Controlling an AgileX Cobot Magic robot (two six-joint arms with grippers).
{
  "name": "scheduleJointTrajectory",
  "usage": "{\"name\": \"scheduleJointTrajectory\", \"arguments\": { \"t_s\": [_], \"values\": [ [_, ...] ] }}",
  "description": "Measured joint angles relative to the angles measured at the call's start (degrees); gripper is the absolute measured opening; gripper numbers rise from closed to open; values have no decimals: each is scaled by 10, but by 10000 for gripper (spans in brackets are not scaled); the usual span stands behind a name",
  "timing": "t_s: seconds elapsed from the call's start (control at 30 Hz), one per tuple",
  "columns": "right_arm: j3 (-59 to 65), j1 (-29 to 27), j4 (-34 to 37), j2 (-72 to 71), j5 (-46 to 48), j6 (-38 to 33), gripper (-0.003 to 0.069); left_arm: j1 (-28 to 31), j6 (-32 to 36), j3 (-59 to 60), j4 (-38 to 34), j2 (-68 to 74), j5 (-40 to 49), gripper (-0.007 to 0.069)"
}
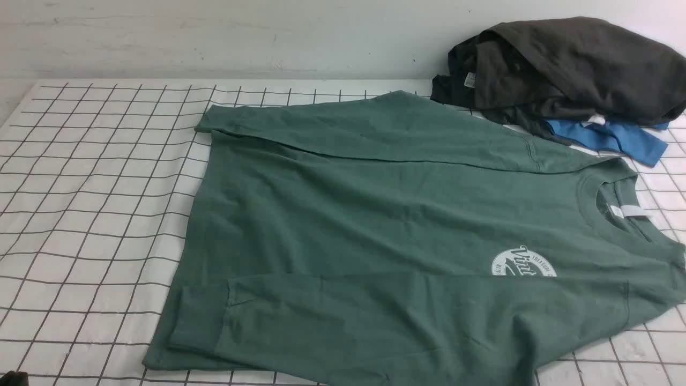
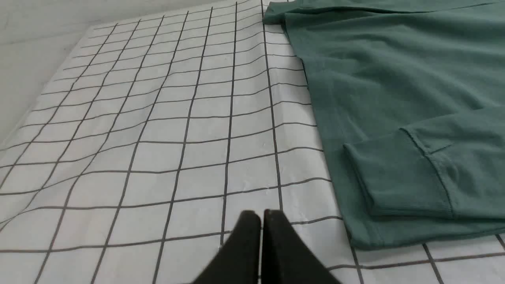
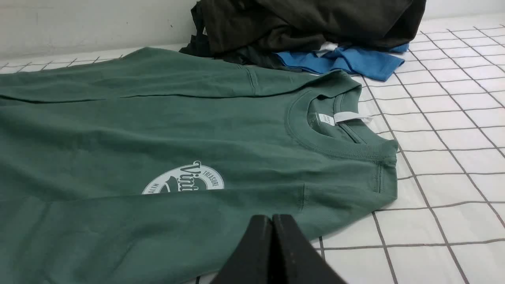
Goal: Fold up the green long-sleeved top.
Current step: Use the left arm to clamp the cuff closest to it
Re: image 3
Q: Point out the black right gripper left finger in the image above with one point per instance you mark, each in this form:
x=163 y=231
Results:
x=250 y=261

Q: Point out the blue shirt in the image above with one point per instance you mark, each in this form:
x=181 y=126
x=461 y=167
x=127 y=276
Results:
x=354 y=60

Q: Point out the dark grey shirt pile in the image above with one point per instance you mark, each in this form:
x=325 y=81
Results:
x=251 y=32

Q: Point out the green long-sleeved shirt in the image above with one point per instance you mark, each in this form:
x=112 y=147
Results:
x=148 y=168

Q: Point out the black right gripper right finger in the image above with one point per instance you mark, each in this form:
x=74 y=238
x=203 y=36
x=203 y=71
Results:
x=294 y=259

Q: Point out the white grid tablecloth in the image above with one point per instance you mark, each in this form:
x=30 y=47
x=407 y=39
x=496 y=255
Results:
x=445 y=109

